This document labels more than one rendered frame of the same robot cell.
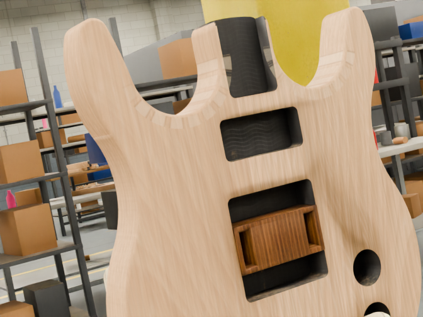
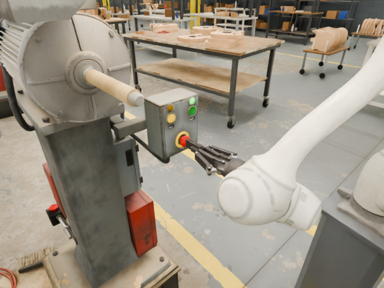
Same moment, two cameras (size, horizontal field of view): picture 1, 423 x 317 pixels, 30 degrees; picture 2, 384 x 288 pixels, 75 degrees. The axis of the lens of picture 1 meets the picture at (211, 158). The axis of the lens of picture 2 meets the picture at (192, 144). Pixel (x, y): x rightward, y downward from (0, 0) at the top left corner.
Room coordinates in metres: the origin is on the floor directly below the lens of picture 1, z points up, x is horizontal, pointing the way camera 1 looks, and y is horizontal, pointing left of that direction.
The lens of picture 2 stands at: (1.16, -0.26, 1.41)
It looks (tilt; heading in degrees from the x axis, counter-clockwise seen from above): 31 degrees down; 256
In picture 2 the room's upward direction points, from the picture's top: straight up
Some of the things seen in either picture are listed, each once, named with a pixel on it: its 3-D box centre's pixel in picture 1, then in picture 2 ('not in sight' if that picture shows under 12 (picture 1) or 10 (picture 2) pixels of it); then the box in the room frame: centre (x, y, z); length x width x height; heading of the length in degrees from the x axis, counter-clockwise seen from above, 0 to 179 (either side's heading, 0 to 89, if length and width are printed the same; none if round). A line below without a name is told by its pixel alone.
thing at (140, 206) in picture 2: not in sight; (132, 211); (1.23, -1.19, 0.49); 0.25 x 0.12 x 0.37; 118
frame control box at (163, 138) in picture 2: not in sight; (156, 126); (1.09, -1.09, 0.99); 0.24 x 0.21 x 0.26; 118
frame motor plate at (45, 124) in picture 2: not in sight; (64, 100); (1.38, -1.11, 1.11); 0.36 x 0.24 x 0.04; 118
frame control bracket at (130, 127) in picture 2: not in sight; (141, 123); (1.14, -1.06, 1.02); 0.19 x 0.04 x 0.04; 28
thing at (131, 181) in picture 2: not in sight; (116, 132); (1.24, -1.18, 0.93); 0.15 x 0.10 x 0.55; 118
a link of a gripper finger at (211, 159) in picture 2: not in sight; (210, 159); (0.95, -0.86, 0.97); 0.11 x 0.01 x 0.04; 119
